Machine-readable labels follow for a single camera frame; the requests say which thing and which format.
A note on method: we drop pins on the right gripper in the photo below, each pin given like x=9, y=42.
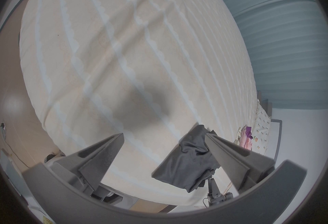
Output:
x=220, y=198

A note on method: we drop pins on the purple garment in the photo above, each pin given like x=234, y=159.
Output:
x=248, y=132

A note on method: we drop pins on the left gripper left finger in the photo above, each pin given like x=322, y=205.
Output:
x=100, y=164

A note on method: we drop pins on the pink garment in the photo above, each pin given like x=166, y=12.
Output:
x=246, y=144

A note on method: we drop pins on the bed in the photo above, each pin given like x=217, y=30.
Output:
x=128, y=51

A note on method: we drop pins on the grey white bedside table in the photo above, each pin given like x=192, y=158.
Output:
x=265, y=105

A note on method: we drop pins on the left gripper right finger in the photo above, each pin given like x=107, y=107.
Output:
x=233, y=159

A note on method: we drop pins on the white printed garment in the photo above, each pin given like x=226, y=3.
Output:
x=238, y=135

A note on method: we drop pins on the white printed pillow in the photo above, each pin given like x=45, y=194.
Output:
x=264, y=128

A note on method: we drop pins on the black T-shirt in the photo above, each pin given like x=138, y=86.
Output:
x=187, y=166

